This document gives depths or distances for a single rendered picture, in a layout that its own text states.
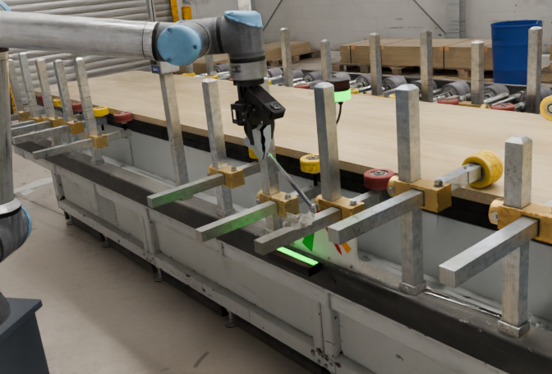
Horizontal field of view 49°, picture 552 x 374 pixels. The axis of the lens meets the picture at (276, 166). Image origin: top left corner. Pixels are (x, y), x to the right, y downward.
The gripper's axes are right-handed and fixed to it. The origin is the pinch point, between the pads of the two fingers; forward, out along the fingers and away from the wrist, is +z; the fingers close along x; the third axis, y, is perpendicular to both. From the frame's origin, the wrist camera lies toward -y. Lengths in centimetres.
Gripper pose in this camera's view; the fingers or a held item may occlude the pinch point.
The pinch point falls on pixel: (263, 155)
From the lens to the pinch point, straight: 157.7
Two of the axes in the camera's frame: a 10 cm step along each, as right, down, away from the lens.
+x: -7.6, 2.6, -5.9
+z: 1.0, 9.5, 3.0
